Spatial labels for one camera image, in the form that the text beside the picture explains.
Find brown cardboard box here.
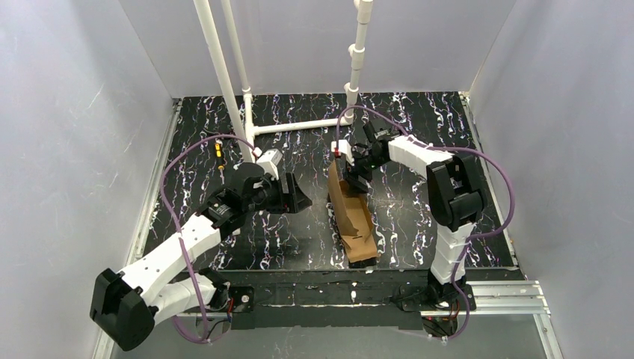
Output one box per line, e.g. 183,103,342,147
327,160,379,269

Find aluminium front rail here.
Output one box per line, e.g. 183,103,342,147
91,280,566,359

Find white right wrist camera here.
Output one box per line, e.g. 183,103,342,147
330,139,354,165

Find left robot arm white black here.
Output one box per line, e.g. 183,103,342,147
90,163,313,352

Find black small tool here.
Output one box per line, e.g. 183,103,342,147
203,129,236,138

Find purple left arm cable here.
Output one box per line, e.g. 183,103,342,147
159,133,263,346

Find white PVC pipe frame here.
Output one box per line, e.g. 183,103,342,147
194,1,374,142

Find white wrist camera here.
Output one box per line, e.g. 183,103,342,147
256,149,283,181
330,139,354,165

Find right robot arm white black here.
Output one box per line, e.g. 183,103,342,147
331,123,487,286

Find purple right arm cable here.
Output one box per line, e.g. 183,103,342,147
336,105,516,343

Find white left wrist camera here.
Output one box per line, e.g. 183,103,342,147
256,149,283,181

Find yellow black screwdriver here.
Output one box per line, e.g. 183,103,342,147
214,139,226,170

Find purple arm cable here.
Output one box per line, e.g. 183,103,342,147
159,133,263,346
336,105,516,343

